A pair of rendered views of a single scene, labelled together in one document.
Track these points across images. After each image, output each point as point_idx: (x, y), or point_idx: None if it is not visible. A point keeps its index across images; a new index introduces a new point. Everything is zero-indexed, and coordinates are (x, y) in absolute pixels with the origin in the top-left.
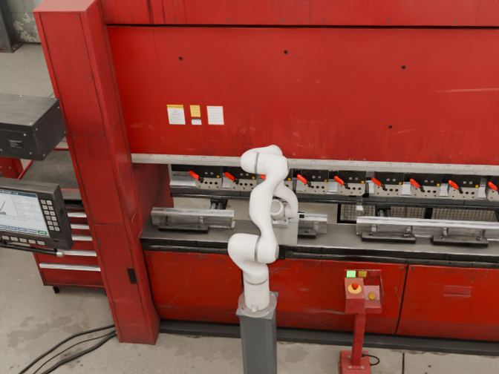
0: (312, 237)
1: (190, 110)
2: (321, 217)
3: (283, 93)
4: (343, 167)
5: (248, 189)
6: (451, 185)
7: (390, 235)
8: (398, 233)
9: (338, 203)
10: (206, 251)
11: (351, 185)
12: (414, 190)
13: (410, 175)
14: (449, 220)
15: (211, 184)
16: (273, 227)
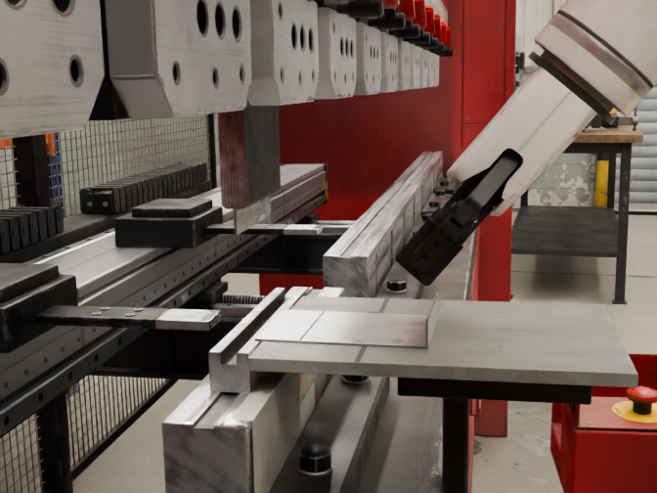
0: (387, 391)
1: None
2: (313, 295)
3: None
4: None
5: (230, 90)
6: (433, 17)
7: (405, 273)
8: (393, 266)
9: (143, 332)
10: None
11: (372, 32)
12: (402, 57)
13: (162, 181)
14: (380, 201)
15: (18, 8)
16: (434, 346)
